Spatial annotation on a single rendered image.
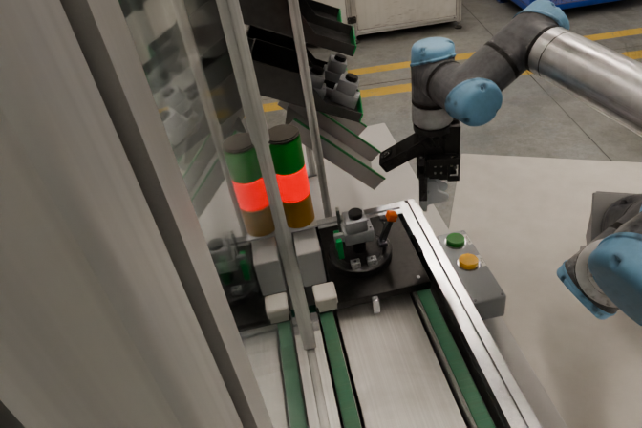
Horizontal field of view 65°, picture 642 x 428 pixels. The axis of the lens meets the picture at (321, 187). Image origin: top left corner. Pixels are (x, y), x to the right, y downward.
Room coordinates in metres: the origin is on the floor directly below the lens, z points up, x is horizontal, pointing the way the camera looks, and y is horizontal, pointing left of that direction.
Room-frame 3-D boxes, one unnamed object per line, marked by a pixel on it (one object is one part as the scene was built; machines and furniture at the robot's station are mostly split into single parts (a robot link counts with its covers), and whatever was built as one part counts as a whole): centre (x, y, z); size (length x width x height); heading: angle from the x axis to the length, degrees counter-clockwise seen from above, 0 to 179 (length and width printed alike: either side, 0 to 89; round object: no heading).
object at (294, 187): (0.61, 0.04, 1.34); 0.05 x 0.05 x 0.05
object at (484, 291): (0.74, -0.28, 0.93); 0.21 x 0.07 x 0.06; 4
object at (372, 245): (0.81, -0.06, 0.98); 0.14 x 0.14 x 0.02
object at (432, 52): (0.82, -0.23, 1.37); 0.09 x 0.08 x 0.11; 13
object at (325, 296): (0.71, 0.03, 0.97); 0.05 x 0.05 x 0.04; 4
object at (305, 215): (0.61, 0.04, 1.29); 0.05 x 0.05 x 0.05
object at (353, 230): (0.81, -0.05, 1.06); 0.08 x 0.04 x 0.07; 94
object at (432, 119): (0.82, -0.23, 1.29); 0.08 x 0.08 x 0.05
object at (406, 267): (0.81, -0.06, 0.96); 0.24 x 0.24 x 0.02; 4
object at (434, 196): (0.80, -0.23, 1.11); 0.06 x 0.03 x 0.09; 77
